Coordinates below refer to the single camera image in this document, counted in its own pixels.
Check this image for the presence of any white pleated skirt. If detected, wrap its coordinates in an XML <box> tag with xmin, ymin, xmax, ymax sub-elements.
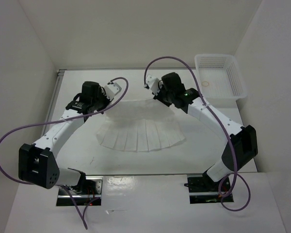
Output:
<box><xmin>96</xmin><ymin>99</ymin><xmax>186</xmax><ymax>152</ymax></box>

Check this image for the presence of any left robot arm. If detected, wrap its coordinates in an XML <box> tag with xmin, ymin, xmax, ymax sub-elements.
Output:
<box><xmin>18</xmin><ymin>81</ymin><xmax>115</xmax><ymax>194</ymax></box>

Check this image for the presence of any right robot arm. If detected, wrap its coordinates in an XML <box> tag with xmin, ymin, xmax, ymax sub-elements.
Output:
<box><xmin>145</xmin><ymin>72</ymin><xmax>258</xmax><ymax>191</ymax></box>

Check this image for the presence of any white plastic basket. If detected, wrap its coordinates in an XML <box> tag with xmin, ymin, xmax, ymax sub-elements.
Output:
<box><xmin>194</xmin><ymin>54</ymin><xmax>247</xmax><ymax>100</ymax></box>

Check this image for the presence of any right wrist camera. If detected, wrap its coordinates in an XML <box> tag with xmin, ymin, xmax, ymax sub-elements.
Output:
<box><xmin>144</xmin><ymin>75</ymin><xmax>160</xmax><ymax>96</ymax></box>

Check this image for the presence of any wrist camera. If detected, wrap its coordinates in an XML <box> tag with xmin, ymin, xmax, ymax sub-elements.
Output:
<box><xmin>144</xmin><ymin>75</ymin><xmax>160</xmax><ymax>96</ymax></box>
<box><xmin>104</xmin><ymin>82</ymin><xmax>122</xmax><ymax>101</ymax></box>

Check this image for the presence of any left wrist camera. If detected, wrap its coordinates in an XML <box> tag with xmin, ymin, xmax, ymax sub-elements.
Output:
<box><xmin>104</xmin><ymin>82</ymin><xmax>122</xmax><ymax>101</ymax></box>

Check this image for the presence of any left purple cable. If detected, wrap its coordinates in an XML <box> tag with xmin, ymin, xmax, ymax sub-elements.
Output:
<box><xmin>0</xmin><ymin>77</ymin><xmax>129</xmax><ymax>230</ymax></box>

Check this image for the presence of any purple cable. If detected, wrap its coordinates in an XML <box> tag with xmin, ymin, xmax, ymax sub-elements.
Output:
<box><xmin>0</xmin><ymin>77</ymin><xmax>129</xmax><ymax>230</ymax></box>
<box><xmin>144</xmin><ymin>56</ymin><xmax>252</xmax><ymax>212</ymax></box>

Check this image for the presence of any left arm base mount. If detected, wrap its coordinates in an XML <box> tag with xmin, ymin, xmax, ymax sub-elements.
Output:
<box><xmin>56</xmin><ymin>176</ymin><xmax>103</xmax><ymax>207</ymax></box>

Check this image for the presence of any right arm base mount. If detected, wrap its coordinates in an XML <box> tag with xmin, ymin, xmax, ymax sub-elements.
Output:
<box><xmin>184</xmin><ymin>174</ymin><xmax>222</xmax><ymax>204</ymax></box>

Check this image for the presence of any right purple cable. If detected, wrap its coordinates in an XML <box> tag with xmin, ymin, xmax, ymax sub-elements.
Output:
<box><xmin>144</xmin><ymin>56</ymin><xmax>252</xmax><ymax>212</ymax></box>

